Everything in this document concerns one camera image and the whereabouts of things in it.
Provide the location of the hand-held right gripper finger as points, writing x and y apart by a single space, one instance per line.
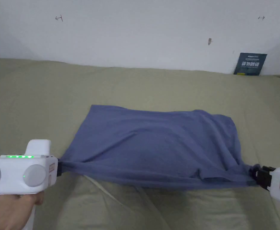
254 182
255 167

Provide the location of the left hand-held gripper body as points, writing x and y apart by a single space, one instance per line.
15 176

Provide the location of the dark blue shirt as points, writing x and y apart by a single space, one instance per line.
154 148

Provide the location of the person's left hand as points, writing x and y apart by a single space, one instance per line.
8 210

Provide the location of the bed with pale green sheet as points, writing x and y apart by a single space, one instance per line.
46 95

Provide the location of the dark teal printed card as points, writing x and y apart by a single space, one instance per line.
250 64

